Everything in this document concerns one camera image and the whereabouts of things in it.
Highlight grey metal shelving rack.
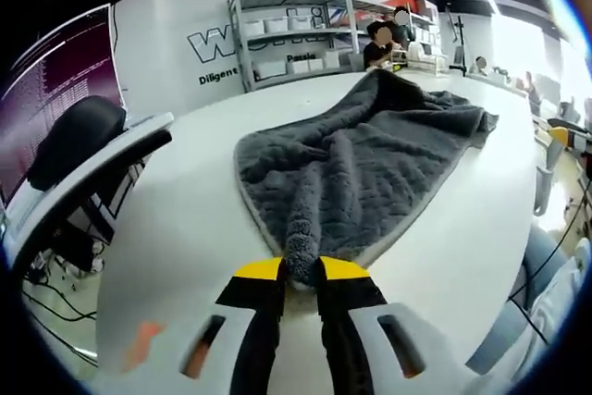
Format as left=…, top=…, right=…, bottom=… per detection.
left=227, top=0, right=443, bottom=93

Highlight row of white storage boxes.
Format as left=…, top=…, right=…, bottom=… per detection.
left=242, top=14, right=344, bottom=80

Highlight wire dish rack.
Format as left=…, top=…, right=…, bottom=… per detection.
left=392, top=41, right=450, bottom=76

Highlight grey chair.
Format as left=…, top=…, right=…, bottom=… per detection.
left=534, top=135, right=571, bottom=219

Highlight black computer mouse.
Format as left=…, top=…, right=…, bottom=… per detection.
left=27, top=95, right=127, bottom=191

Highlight white laptop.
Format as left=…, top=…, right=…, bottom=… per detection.
left=0, top=2, right=175, bottom=234

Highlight grey towel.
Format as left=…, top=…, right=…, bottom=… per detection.
left=233, top=68, right=500, bottom=294

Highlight person's jeans legs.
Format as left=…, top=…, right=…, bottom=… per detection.
left=522, top=223, right=575, bottom=314

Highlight black-edged side table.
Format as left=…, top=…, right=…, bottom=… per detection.
left=8, top=130, right=175, bottom=274

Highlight person's white shirt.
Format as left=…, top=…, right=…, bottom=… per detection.
left=526, top=237, right=592, bottom=346

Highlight black tripod stand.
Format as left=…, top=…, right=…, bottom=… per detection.
left=455, top=15, right=469, bottom=75

